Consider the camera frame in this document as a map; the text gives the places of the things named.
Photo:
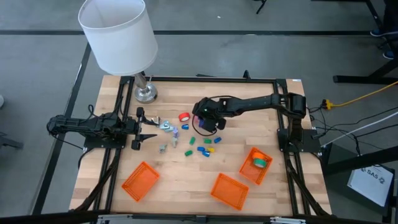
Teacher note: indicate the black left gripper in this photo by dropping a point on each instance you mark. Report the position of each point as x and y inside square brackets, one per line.
[131, 129]

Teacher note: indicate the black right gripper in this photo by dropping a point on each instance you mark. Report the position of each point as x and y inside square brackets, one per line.
[206, 109]

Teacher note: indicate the blue tape roll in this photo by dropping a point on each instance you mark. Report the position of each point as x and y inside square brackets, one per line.
[201, 123]

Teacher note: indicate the green mini stapler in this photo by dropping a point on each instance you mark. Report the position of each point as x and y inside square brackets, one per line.
[207, 141]
[188, 153]
[192, 141]

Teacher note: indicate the pink tape roll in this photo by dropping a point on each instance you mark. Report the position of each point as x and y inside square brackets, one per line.
[196, 119]

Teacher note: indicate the yellow mini stapler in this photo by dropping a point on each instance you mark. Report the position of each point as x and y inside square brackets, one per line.
[211, 150]

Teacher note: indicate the red tape roll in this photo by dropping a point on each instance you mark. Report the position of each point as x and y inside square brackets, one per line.
[180, 117]

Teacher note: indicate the orange tape roll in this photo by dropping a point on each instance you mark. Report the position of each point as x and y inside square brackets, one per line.
[255, 154]

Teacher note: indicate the orange plastic basket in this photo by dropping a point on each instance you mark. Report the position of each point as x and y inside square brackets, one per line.
[250, 174]
[140, 182]
[230, 191]

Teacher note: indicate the green tape roll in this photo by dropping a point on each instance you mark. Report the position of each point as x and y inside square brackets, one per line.
[255, 161]

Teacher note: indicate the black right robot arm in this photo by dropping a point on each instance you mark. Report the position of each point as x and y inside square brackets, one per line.
[255, 102]

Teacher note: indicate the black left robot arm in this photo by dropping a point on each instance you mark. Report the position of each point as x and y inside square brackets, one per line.
[77, 124]

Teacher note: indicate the purple staple remover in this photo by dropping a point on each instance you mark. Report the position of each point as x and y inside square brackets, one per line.
[176, 131]

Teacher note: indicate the silver aluminium bar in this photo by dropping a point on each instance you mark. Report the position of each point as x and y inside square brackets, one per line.
[287, 221]
[109, 220]

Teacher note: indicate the silver lamp with white shade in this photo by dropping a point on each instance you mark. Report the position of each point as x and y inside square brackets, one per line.
[118, 34]

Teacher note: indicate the orange black power connector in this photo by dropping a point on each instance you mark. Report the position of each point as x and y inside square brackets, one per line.
[326, 104]

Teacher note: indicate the black chair base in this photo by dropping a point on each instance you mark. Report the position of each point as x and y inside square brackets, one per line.
[9, 143]

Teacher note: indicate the white printed paper sheet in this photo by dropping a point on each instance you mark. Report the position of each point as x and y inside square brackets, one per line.
[370, 183]

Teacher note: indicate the person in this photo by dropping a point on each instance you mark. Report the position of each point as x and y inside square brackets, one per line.
[391, 12]

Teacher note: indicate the black aluminium table frame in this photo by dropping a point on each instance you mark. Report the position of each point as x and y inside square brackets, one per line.
[217, 80]

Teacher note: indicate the black desk frame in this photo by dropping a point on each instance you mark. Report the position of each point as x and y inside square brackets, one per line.
[357, 79]

